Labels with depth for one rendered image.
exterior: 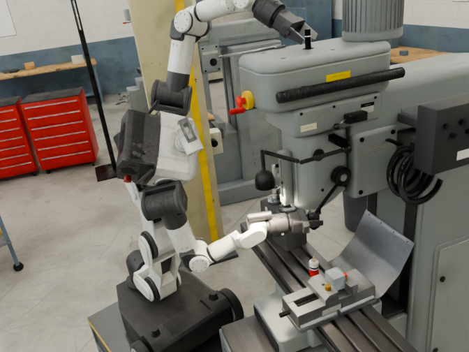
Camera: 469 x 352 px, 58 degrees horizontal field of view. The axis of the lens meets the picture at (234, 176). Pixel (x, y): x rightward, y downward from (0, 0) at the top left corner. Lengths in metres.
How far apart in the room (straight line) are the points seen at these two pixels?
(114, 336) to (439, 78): 2.05
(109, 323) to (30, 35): 8.31
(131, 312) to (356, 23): 1.79
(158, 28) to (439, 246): 2.17
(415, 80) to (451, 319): 1.11
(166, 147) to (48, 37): 8.83
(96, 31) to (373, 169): 9.13
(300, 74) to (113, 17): 9.14
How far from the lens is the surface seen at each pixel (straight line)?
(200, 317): 2.27
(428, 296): 2.04
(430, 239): 1.86
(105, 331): 2.65
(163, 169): 1.55
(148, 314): 2.40
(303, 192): 1.53
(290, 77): 1.31
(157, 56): 3.06
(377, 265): 1.97
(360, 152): 1.54
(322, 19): 8.90
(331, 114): 1.42
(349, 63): 1.41
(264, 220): 1.66
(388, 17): 1.52
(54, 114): 5.92
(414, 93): 1.63
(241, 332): 1.97
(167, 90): 1.68
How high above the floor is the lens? 2.12
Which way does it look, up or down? 25 degrees down
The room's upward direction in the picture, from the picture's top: 7 degrees counter-clockwise
